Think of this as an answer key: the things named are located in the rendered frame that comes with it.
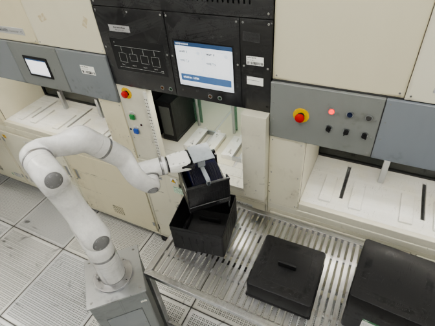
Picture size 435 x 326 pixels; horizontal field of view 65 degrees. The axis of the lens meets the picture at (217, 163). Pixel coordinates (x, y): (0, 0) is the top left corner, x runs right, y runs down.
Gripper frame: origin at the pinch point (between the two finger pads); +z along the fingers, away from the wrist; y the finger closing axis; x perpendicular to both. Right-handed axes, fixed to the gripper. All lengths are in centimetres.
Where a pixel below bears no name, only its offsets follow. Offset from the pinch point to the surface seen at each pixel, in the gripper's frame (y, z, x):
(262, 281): 48, 11, -39
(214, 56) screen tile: -15.2, 15.2, 38.6
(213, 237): 21.3, -2.8, -33.5
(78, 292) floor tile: -37, -94, -125
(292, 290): 56, 21, -39
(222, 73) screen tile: -13.0, 17.5, 31.4
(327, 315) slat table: 67, 32, -49
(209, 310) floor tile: 10, -9, -125
